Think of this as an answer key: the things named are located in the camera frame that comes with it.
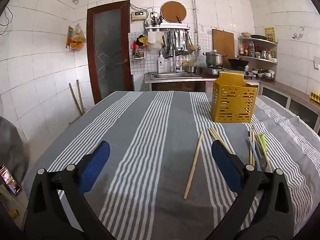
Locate steel faucet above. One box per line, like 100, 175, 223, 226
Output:
171, 42, 180, 73

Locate wire grid wall rack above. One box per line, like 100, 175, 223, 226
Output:
129, 32, 148, 60

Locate metal wall pipe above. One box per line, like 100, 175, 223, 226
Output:
189, 0, 199, 53

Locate smartphone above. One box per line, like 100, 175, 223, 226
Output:
0, 164, 22, 197

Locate white soap bottle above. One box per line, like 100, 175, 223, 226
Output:
157, 52, 165, 72

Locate kitchen counter cabinet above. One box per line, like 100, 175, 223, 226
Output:
257, 80, 320, 130

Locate orange hanging plastic bag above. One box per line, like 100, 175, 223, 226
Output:
69, 25, 87, 50

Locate steel sink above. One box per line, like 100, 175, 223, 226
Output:
150, 71, 203, 80

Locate pile of dishes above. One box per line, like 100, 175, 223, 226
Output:
251, 69, 275, 82

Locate row of hanging ladles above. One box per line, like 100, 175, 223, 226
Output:
162, 29, 195, 55

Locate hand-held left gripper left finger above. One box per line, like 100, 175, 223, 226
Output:
24, 141, 117, 240

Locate steel corner shelf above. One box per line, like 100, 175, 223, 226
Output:
237, 37, 278, 64

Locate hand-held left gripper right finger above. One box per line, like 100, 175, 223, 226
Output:
205, 139, 299, 240

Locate brown frosted glass door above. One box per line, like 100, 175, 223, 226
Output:
86, 0, 134, 105

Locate steel wall utensil rack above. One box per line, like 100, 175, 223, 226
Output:
144, 22, 190, 33

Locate yellow perforated utensil holder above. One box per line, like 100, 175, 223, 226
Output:
209, 71, 258, 123

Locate row of condiment bottles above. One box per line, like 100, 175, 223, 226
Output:
239, 41, 277, 58

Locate steel cooking pot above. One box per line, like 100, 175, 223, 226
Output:
203, 51, 227, 67

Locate grey cloth bag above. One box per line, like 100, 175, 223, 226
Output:
0, 116, 30, 180

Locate black wok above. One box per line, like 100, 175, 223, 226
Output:
227, 57, 250, 69

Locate white hanging cloth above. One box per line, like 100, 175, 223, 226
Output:
147, 32, 163, 48

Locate yellow wall poster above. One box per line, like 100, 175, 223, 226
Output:
264, 27, 275, 43

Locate steel gas stove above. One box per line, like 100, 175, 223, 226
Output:
199, 66, 254, 77

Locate grey striped tablecloth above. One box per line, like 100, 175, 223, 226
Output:
22, 90, 320, 240

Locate round wooden cutting board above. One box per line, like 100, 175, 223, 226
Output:
160, 1, 187, 24

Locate rectangular wooden cutting board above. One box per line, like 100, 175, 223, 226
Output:
212, 29, 235, 58

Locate wooden stick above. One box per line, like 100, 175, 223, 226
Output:
76, 80, 86, 113
69, 82, 83, 120

